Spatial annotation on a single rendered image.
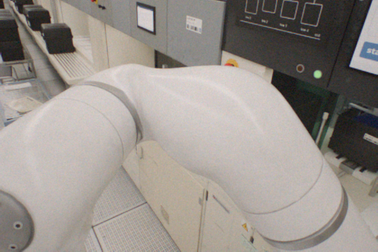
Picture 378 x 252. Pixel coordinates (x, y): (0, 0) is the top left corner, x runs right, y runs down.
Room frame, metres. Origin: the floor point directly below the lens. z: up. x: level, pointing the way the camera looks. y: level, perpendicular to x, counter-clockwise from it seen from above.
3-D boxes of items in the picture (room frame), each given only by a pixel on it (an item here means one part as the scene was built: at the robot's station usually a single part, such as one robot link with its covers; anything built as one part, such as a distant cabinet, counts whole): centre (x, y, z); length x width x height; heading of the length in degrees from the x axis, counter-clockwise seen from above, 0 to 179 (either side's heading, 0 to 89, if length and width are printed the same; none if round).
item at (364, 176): (1.02, -0.80, 0.89); 0.22 x 0.21 x 0.04; 126
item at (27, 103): (2.18, 1.51, 0.47); 0.31 x 0.23 x 0.02; 57
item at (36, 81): (2.34, 1.60, 0.24); 0.97 x 0.52 x 0.48; 38
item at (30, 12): (3.78, 2.13, 0.93); 0.30 x 0.28 x 0.26; 39
